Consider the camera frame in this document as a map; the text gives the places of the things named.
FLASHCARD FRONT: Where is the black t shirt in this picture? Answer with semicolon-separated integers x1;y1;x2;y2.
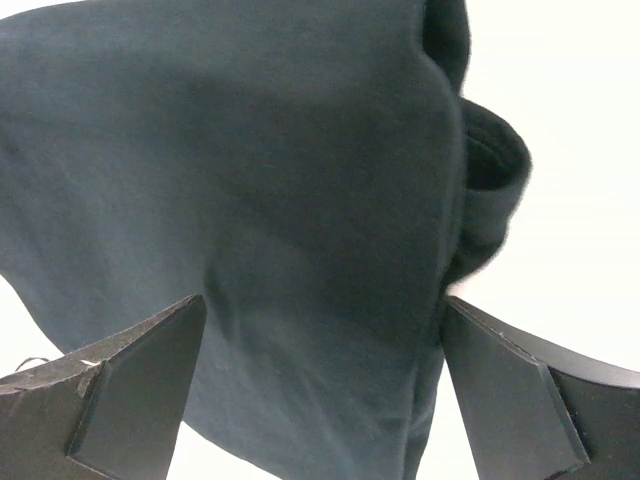
1;1;531;479

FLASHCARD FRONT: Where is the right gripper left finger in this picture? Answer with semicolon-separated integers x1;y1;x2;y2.
1;295;206;480

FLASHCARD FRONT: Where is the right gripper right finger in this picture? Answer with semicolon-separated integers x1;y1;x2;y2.
441;297;639;480

